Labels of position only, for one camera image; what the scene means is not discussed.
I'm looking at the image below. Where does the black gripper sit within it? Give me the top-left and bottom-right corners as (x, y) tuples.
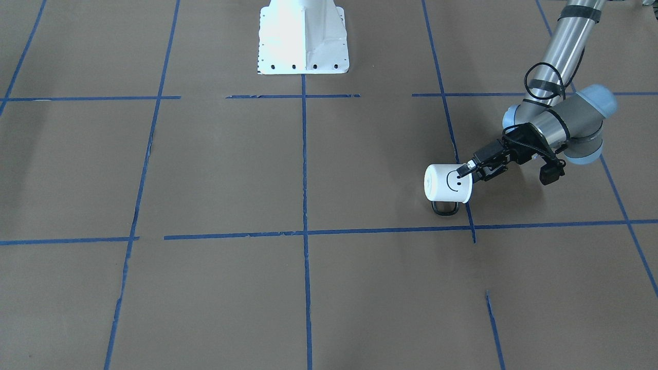
(458, 123), (545, 183)

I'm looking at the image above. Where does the white mug black handle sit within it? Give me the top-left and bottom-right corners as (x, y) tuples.
(423, 164), (474, 216)

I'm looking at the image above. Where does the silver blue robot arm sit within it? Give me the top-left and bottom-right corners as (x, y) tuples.
(456, 1), (618, 185)

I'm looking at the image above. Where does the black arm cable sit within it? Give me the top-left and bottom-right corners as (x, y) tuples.
(501, 46), (587, 155)

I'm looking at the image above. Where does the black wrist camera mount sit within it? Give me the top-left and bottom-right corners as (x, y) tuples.
(539, 156), (566, 186)

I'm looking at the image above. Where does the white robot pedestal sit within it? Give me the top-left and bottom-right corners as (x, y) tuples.
(257, 1), (350, 75)

